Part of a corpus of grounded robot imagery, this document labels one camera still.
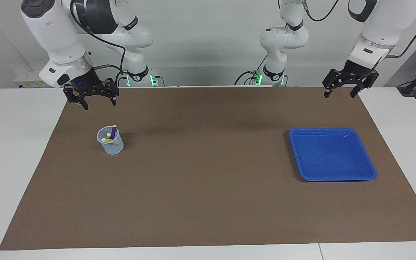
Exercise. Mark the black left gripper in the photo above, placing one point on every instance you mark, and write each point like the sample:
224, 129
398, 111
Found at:
358, 71

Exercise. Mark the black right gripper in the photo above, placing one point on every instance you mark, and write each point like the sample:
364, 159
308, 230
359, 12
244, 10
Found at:
85, 83

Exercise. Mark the purple marker pen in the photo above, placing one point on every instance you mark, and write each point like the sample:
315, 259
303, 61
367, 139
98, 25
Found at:
113, 133

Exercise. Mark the green marker pen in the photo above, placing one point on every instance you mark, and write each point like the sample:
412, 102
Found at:
108, 135

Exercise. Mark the yellow marker pen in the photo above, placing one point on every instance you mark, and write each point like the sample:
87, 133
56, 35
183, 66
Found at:
104, 139

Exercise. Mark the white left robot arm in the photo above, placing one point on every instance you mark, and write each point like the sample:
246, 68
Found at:
377, 25

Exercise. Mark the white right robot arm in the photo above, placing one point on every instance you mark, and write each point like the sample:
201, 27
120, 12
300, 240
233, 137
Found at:
56, 36

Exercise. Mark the blue plastic tray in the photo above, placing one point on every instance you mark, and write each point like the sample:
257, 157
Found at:
330, 155

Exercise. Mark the translucent pale blue cup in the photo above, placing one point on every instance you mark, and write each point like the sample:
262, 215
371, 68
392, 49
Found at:
117, 148

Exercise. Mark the brown table mat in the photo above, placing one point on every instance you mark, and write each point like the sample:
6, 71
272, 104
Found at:
208, 187

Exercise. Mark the white wall box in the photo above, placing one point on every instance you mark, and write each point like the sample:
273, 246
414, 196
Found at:
34, 79

